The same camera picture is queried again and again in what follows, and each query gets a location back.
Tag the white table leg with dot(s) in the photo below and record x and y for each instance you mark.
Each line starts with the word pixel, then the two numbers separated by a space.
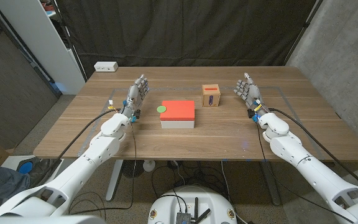
pixel 114 180

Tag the white round foot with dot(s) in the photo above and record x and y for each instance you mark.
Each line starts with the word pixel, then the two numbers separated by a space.
pixel 148 166

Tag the small black floor fan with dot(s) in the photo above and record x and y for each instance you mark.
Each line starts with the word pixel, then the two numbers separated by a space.
pixel 132 170

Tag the grey electronics module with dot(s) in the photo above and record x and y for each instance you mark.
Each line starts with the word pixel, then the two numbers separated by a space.
pixel 183 218

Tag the white power outlet box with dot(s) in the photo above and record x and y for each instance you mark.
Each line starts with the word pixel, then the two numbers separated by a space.
pixel 106 66

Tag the white robot torso base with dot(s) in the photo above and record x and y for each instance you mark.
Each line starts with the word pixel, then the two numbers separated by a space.
pixel 166 205

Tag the blue round pad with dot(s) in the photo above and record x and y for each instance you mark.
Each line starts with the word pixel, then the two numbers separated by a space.
pixel 25 167

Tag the white cabinet panel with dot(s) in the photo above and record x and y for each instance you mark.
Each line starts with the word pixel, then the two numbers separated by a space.
pixel 39 37

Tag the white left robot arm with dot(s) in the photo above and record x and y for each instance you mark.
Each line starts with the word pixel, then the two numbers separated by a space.
pixel 89 155

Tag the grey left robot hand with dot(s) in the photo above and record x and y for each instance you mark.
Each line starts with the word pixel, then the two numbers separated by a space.
pixel 137 93

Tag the red and white box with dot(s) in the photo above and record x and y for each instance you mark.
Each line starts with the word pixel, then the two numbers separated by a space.
pixel 177 110

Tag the grey table leg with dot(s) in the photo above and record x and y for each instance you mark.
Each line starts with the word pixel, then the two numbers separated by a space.
pixel 270 183

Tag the small cardboard box with slot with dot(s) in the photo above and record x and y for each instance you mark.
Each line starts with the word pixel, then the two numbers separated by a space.
pixel 210 96

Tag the black backdrop stand pole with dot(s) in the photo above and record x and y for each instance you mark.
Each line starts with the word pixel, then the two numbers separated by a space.
pixel 304 26
pixel 68 37

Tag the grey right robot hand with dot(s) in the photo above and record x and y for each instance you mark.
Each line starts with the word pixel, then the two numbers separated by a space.
pixel 252 93

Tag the black curtain backdrop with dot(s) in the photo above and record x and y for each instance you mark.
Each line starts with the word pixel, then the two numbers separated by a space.
pixel 182 31

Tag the green round coin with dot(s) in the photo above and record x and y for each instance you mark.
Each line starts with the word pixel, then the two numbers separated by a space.
pixel 161 109

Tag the upright black antenna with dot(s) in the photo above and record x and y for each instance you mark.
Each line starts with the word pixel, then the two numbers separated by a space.
pixel 196 207

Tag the slanted black antenna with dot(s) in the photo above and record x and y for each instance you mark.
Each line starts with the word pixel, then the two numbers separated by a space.
pixel 204 215

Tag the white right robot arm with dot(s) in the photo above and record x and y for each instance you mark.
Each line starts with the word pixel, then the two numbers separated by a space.
pixel 306 165

